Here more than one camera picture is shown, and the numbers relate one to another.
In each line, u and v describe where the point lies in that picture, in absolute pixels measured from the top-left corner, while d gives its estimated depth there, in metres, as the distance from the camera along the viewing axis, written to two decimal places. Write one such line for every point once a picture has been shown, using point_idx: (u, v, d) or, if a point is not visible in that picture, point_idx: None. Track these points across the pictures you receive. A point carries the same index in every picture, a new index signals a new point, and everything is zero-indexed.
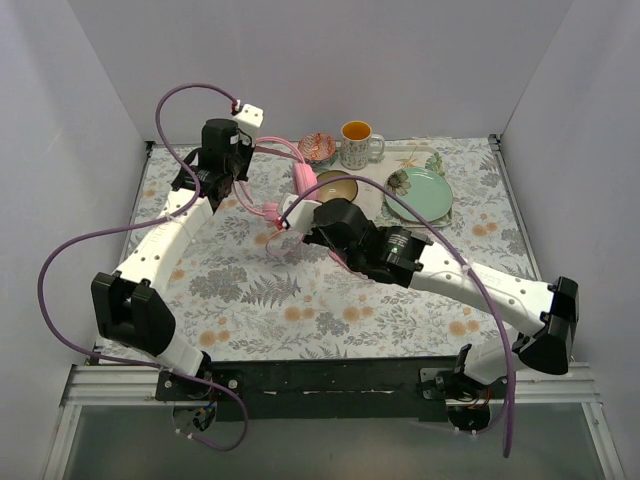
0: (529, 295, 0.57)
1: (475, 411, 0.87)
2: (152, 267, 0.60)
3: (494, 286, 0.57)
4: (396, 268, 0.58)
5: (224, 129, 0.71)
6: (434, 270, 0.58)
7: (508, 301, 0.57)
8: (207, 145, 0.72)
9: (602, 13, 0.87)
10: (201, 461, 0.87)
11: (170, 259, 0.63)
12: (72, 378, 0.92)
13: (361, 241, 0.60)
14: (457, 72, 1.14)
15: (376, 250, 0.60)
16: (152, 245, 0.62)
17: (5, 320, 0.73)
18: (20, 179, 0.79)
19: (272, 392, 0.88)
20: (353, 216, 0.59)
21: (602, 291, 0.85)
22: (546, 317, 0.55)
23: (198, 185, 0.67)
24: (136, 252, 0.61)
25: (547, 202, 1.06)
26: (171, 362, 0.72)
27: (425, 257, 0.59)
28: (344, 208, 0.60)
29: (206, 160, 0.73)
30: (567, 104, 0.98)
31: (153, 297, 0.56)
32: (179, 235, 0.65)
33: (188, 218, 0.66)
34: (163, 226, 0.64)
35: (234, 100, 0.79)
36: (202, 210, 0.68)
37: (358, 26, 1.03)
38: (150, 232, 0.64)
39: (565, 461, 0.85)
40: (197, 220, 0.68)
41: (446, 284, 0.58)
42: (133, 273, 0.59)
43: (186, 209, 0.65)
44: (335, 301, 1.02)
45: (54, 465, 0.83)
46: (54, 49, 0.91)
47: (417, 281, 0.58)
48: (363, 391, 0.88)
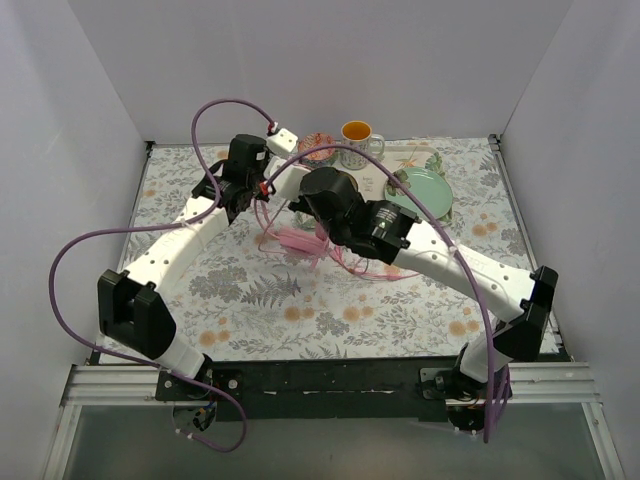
0: (511, 282, 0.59)
1: (475, 411, 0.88)
2: (158, 270, 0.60)
3: (478, 269, 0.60)
4: (380, 241, 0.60)
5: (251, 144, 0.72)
6: (421, 249, 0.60)
7: (490, 286, 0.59)
8: (233, 158, 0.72)
9: (603, 13, 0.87)
10: (201, 461, 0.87)
11: (178, 265, 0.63)
12: (72, 378, 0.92)
13: (347, 214, 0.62)
14: (457, 71, 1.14)
15: (362, 224, 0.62)
16: (163, 249, 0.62)
17: (5, 320, 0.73)
18: (20, 179, 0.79)
19: (272, 392, 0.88)
20: (343, 188, 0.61)
21: (603, 291, 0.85)
22: (525, 304, 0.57)
23: (218, 195, 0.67)
24: (147, 253, 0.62)
25: (547, 202, 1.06)
26: (170, 363, 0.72)
27: (411, 233, 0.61)
28: (333, 180, 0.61)
29: (229, 172, 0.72)
30: (568, 104, 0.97)
31: (157, 300, 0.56)
32: (192, 242, 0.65)
33: (204, 226, 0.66)
34: (178, 231, 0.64)
35: (273, 121, 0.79)
36: (218, 220, 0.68)
37: (358, 26, 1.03)
38: (165, 236, 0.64)
39: (565, 461, 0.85)
40: (212, 229, 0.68)
41: (430, 263, 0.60)
42: (138, 274, 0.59)
43: (202, 217, 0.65)
44: (335, 301, 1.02)
45: (54, 465, 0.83)
46: (53, 48, 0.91)
47: (402, 257, 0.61)
48: (363, 391, 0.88)
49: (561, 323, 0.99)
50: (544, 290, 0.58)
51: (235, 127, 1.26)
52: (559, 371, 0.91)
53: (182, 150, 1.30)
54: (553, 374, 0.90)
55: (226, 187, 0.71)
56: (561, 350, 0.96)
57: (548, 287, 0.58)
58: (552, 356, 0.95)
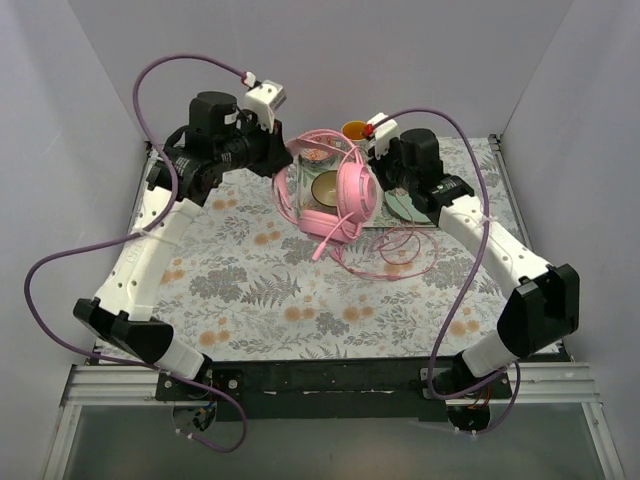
0: (524, 260, 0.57)
1: (475, 411, 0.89)
2: (130, 293, 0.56)
3: (500, 240, 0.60)
4: (433, 199, 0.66)
5: (213, 107, 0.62)
6: (460, 212, 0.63)
7: (501, 257, 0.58)
8: (195, 124, 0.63)
9: (602, 13, 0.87)
10: (200, 461, 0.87)
11: (151, 278, 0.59)
12: (72, 378, 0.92)
13: (420, 170, 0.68)
14: (456, 72, 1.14)
15: (430, 182, 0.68)
16: (128, 268, 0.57)
17: (5, 320, 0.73)
18: (20, 180, 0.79)
19: (272, 392, 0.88)
20: (429, 148, 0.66)
21: (603, 291, 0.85)
22: (523, 280, 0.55)
23: (174, 181, 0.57)
24: (112, 275, 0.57)
25: (547, 201, 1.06)
26: (171, 364, 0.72)
27: (463, 200, 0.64)
28: (428, 137, 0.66)
29: (192, 141, 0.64)
30: (567, 105, 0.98)
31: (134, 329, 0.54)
32: (158, 248, 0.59)
33: (166, 228, 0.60)
34: (140, 242, 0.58)
35: (245, 75, 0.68)
36: (183, 213, 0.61)
37: (358, 26, 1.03)
38: (127, 248, 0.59)
39: (566, 462, 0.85)
40: (180, 223, 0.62)
41: (463, 228, 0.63)
42: (111, 303, 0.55)
43: (160, 220, 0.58)
44: (335, 301, 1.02)
45: (54, 466, 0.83)
46: (52, 47, 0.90)
47: (442, 215, 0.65)
48: (363, 391, 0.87)
49: None
50: (556, 287, 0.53)
51: None
52: (559, 371, 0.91)
53: None
54: (552, 374, 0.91)
55: (187, 162, 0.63)
56: (561, 350, 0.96)
57: (559, 281, 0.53)
58: (551, 356, 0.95)
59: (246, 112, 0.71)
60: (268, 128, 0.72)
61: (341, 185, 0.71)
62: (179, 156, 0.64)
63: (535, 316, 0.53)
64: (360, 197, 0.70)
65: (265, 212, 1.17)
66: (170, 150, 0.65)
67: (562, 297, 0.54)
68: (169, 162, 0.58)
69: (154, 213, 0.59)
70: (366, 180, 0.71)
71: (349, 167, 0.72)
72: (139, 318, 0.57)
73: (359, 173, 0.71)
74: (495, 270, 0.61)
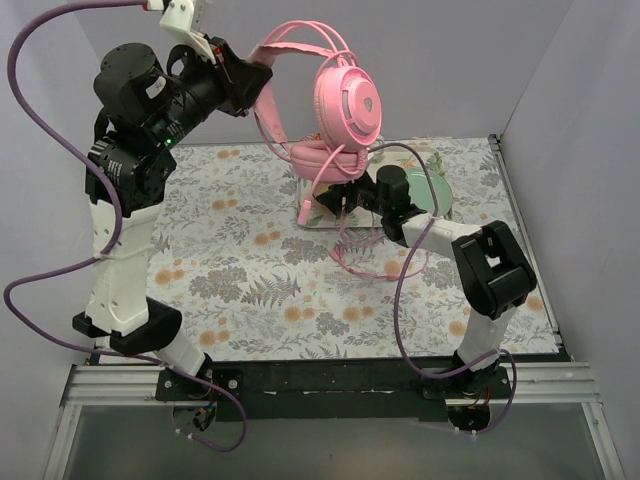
0: (461, 227, 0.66)
1: (475, 411, 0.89)
2: (113, 313, 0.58)
3: (443, 223, 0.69)
4: (397, 229, 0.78)
5: (124, 88, 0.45)
6: (414, 222, 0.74)
7: (444, 232, 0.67)
8: (113, 111, 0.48)
9: (603, 13, 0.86)
10: (200, 461, 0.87)
11: (131, 289, 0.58)
12: (72, 378, 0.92)
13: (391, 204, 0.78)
14: (456, 72, 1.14)
15: (397, 212, 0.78)
16: (104, 291, 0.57)
17: (5, 320, 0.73)
18: (20, 180, 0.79)
19: (272, 392, 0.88)
20: (400, 188, 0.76)
21: (603, 291, 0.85)
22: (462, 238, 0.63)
23: (116, 205, 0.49)
24: (94, 296, 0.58)
25: (547, 201, 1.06)
26: (173, 359, 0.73)
27: (416, 217, 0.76)
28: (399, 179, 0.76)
29: (121, 127, 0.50)
30: (568, 105, 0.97)
31: (128, 342, 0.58)
32: (125, 265, 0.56)
33: (125, 244, 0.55)
34: (104, 265, 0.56)
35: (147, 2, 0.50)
36: (133, 225, 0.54)
37: (357, 26, 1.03)
38: (97, 267, 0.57)
39: (565, 462, 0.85)
40: (139, 231, 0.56)
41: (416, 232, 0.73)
42: (102, 321, 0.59)
43: (111, 247, 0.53)
44: (335, 301, 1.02)
45: (54, 466, 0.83)
46: (52, 48, 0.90)
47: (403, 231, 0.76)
48: (363, 391, 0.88)
49: (562, 323, 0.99)
50: (496, 243, 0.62)
51: (234, 126, 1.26)
52: (559, 371, 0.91)
53: (182, 150, 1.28)
54: (553, 374, 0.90)
55: (121, 161, 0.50)
56: (561, 350, 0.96)
57: (494, 233, 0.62)
58: (552, 357, 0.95)
59: (177, 48, 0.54)
60: (211, 59, 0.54)
61: (318, 106, 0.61)
62: (108, 155, 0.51)
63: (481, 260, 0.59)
64: (345, 118, 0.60)
65: (265, 212, 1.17)
66: (101, 145, 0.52)
67: (503, 249, 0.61)
68: (103, 177, 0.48)
69: (107, 233, 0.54)
70: (349, 92, 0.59)
71: (327, 78, 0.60)
72: (133, 328, 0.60)
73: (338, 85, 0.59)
74: (447, 251, 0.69)
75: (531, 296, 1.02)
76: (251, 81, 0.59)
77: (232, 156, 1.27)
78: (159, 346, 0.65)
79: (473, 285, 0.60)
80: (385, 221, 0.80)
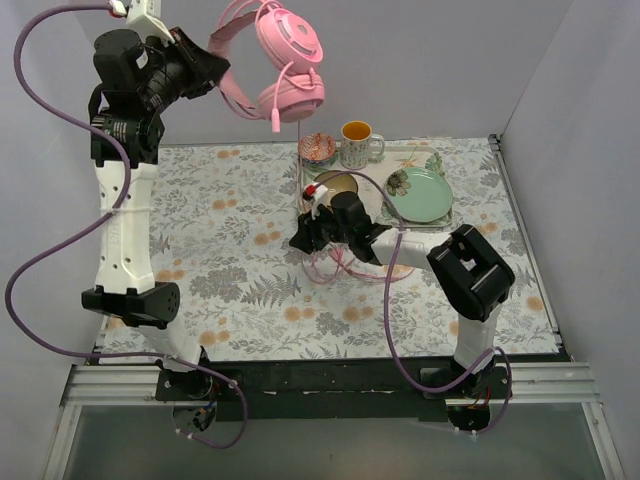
0: (430, 238, 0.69)
1: (475, 411, 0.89)
2: (128, 271, 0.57)
3: (412, 235, 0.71)
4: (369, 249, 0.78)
5: (121, 55, 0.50)
6: (384, 238, 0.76)
7: (416, 246, 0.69)
8: (109, 82, 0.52)
9: (603, 13, 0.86)
10: (200, 461, 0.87)
11: (141, 247, 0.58)
12: (72, 378, 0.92)
13: (354, 228, 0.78)
14: (457, 71, 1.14)
15: (362, 233, 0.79)
16: (116, 249, 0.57)
17: (5, 320, 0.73)
18: (20, 180, 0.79)
19: (272, 392, 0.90)
20: (356, 209, 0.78)
21: (604, 291, 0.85)
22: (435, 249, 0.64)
23: (126, 154, 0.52)
24: (103, 259, 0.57)
25: (547, 201, 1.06)
26: (174, 348, 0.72)
27: (383, 234, 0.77)
28: (352, 200, 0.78)
29: (114, 99, 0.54)
30: (567, 104, 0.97)
31: (146, 298, 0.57)
32: (136, 222, 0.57)
33: (134, 199, 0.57)
34: (114, 222, 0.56)
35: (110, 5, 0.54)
36: (142, 179, 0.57)
37: (358, 26, 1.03)
38: (105, 230, 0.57)
39: (565, 462, 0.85)
40: (144, 189, 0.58)
41: (387, 247, 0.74)
42: (115, 285, 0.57)
43: (125, 196, 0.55)
44: (335, 301, 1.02)
45: (54, 466, 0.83)
46: (52, 48, 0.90)
47: (375, 249, 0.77)
48: (363, 391, 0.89)
49: (562, 323, 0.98)
50: (468, 246, 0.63)
51: (235, 126, 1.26)
52: (559, 371, 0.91)
53: (182, 150, 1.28)
54: (552, 374, 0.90)
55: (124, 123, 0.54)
56: (561, 350, 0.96)
57: (464, 238, 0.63)
58: (552, 357, 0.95)
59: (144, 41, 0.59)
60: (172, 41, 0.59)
61: (264, 48, 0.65)
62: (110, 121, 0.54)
63: (458, 269, 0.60)
64: (286, 40, 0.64)
65: (265, 212, 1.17)
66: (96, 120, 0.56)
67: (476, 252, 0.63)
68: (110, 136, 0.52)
69: (116, 189, 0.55)
70: (283, 23, 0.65)
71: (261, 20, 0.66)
72: (146, 288, 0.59)
73: (274, 22, 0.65)
74: (422, 263, 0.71)
75: (532, 296, 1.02)
76: (219, 64, 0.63)
77: (232, 156, 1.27)
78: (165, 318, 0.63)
79: (455, 293, 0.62)
80: (356, 245, 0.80)
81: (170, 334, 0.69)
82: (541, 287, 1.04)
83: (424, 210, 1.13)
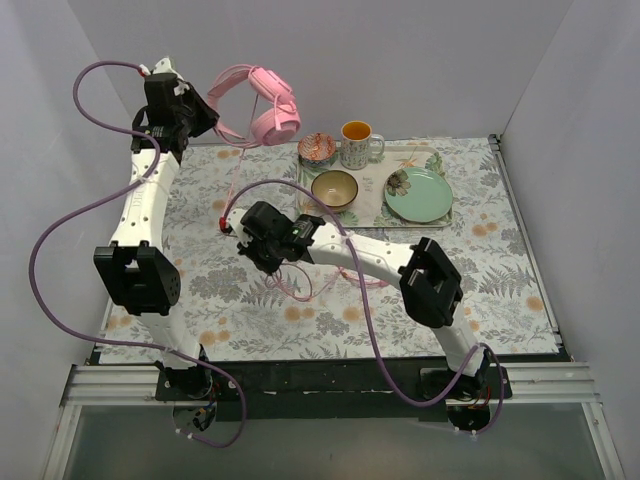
0: (392, 255, 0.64)
1: (475, 411, 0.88)
2: (145, 227, 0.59)
3: (365, 247, 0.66)
4: (298, 246, 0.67)
5: (166, 84, 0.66)
6: (322, 241, 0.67)
7: (375, 261, 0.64)
8: (153, 102, 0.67)
9: (603, 12, 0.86)
10: (200, 461, 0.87)
11: (158, 216, 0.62)
12: (72, 378, 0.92)
13: (272, 231, 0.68)
14: (457, 71, 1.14)
15: (285, 233, 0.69)
16: (136, 210, 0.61)
17: (4, 320, 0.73)
18: (19, 180, 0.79)
19: (272, 392, 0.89)
20: (264, 211, 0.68)
21: (603, 291, 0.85)
22: (402, 270, 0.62)
23: (157, 141, 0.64)
24: (123, 220, 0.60)
25: (547, 201, 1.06)
26: (173, 342, 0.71)
27: (317, 233, 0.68)
28: (257, 204, 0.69)
29: (153, 116, 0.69)
30: (567, 105, 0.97)
31: (158, 254, 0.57)
32: (157, 195, 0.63)
33: (160, 177, 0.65)
34: (140, 189, 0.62)
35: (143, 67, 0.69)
36: (168, 166, 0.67)
37: (357, 25, 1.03)
38: (129, 198, 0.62)
39: (565, 462, 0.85)
40: (166, 176, 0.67)
41: (332, 254, 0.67)
42: (129, 239, 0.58)
43: (155, 167, 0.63)
44: (335, 301, 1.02)
45: (54, 467, 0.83)
46: (53, 48, 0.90)
47: (311, 254, 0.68)
48: (363, 391, 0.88)
49: (562, 323, 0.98)
50: (424, 258, 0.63)
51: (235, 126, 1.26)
52: (559, 371, 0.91)
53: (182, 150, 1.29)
54: (553, 374, 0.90)
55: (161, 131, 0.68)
56: (561, 350, 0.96)
57: (426, 253, 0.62)
58: (552, 357, 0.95)
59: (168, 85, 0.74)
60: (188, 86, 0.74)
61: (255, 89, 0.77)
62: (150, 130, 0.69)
63: (427, 288, 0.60)
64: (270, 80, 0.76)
65: None
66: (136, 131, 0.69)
67: (436, 264, 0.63)
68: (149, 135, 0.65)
69: (147, 166, 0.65)
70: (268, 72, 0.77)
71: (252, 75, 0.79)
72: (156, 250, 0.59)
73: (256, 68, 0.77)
74: (376, 274, 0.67)
75: (531, 296, 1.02)
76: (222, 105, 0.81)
77: (232, 156, 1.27)
78: (165, 299, 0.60)
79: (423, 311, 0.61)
80: (281, 249, 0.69)
81: (171, 323, 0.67)
82: (541, 287, 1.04)
83: (425, 211, 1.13)
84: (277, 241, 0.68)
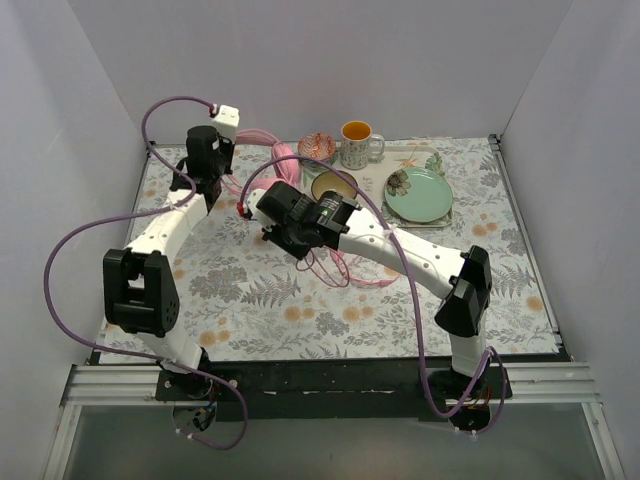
0: (442, 261, 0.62)
1: (475, 411, 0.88)
2: (161, 242, 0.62)
3: (412, 248, 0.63)
4: (323, 229, 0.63)
5: (206, 139, 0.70)
6: (359, 232, 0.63)
7: (422, 265, 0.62)
8: (194, 154, 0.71)
9: (603, 13, 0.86)
10: (200, 461, 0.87)
11: (175, 238, 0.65)
12: (72, 378, 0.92)
13: (292, 213, 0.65)
14: (458, 71, 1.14)
15: (308, 215, 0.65)
16: (159, 227, 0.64)
17: (4, 320, 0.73)
18: (19, 180, 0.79)
19: (272, 392, 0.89)
20: (282, 192, 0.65)
21: (603, 291, 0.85)
22: (453, 280, 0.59)
23: (194, 183, 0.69)
24: (143, 233, 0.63)
25: (547, 201, 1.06)
26: (174, 352, 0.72)
27: (352, 221, 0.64)
28: (275, 185, 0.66)
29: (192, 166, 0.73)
30: (567, 105, 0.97)
31: (165, 264, 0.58)
32: (182, 222, 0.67)
33: (190, 209, 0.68)
34: (168, 213, 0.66)
35: (212, 104, 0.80)
36: (201, 205, 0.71)
37: (358, 25, 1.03)
38: (155, 218, 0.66)
39: (565, 462, 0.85)
40: (197, 214, 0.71)
41: (369, 246, 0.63)
42: (142, 248, 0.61)
43: (188, 200, 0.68)
44: (335, 301, 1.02)
45: (54, 467, 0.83)
46: (52, 47, 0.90)
47: (343, 241, 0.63)
48: (363, 391, 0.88)
49: (562, 324, 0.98)
50: (475, 268, 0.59)
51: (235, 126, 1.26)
52: (559, 371, 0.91)
53: (182, 150, 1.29)
54: (553, 374, 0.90)
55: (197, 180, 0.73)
56: (561, 350, 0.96)
57: (477, 264, 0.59)
58: (552, 357, 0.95)
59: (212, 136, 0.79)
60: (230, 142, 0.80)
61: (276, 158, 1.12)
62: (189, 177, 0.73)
63: (472, 306, 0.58)
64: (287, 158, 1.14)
65: None
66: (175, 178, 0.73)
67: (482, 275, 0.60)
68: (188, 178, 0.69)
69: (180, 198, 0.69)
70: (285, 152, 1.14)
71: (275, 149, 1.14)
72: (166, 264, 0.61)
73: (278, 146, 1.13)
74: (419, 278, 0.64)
75: (531, 296, 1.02)
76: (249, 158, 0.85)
77: None
78: (159, 320, 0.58)
79: (455, 321, 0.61)
80: (304, 233, 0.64)
81: (170, 340, 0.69)
82: (541, 287, 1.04)
83: (424, 211, 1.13)
84: (298, 224, 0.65)
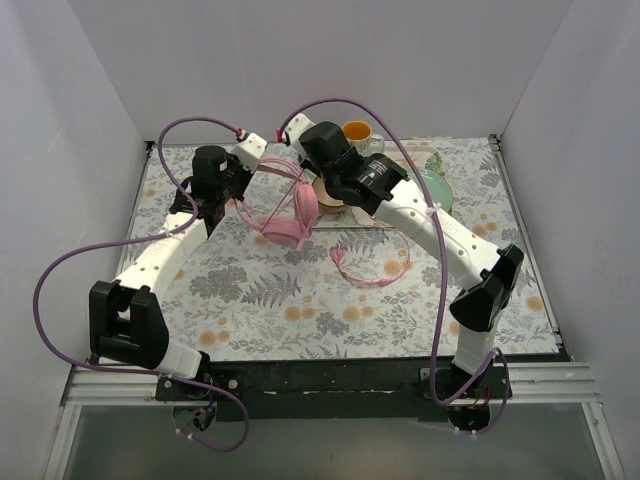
0: (478, 251, 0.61)
1: (475, 411, 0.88)
2: (151, 275, 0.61)
3: (451, 232, 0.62)
4: (365, 189, 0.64)
5: (214, 160, 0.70)
6: (402, 204, 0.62)
7: (457, 251, 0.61)
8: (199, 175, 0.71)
9: (604, 12, 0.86)
10: (199, 461, 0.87)
11: (168, 267, 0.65)
12: (72, 378, 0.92)
13: (337, 163, 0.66)
14: (457, 71, 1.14)
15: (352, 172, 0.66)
16: (151, 257, 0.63)
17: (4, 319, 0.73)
18: (19, 181, 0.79)
19: (272, 392, 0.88)
20: (333, 137, 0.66)
21: (603, 291, 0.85)
22: (484, 274, 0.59)
23: (195, 206, 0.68)
24: (136, 263, 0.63)
25: (547, 201, 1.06)
26: (171, 368, 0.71)
27: (397, 190, 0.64)
28: (327, 128, 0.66)
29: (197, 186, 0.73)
30: (567, 105, 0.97)
31: (152, 302, 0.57)
32: (176, 251, 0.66)
33: (187, 235, 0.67)
34: (163, 241, 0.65)
35: (239, 129, 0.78)
36: (199, 230, 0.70)
37: (357, 25, 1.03)
38: (149, 247, 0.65)
39: (565, 461, 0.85)
40: (194, 239, 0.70)
41: (408, 220, 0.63)
42: (132, 281, 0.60)
43: (184, 227, 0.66)
44: (335, 301, 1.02)
45: (54, 466, 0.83)
46: (53, 47, 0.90)
47: (383, 209, 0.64)
48: (363, 391, 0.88)
49: (562, 323, 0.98)
50: (508, 268, 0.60)
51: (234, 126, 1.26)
52: (559, 371, 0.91)
53: (182, 150, 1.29)
54: (553, 374, 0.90)
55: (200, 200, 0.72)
56: (561, 350, 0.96)
57: (510, 264, 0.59)
58: (552, 357, 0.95)
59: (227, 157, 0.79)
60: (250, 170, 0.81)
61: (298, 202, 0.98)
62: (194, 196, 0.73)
63: (495, 302, 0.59)
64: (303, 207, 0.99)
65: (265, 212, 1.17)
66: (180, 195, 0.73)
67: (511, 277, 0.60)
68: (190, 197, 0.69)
69: (177, 225, 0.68)
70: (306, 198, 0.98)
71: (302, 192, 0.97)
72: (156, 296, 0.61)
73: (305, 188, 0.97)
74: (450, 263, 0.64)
75: (531, 296, 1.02)
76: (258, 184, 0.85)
77: None
78: (145, 356, 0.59)
79: (476, 312, 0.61)
80: (345, 188, 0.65)
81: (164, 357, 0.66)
82: (540, 287, 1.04)
83: None
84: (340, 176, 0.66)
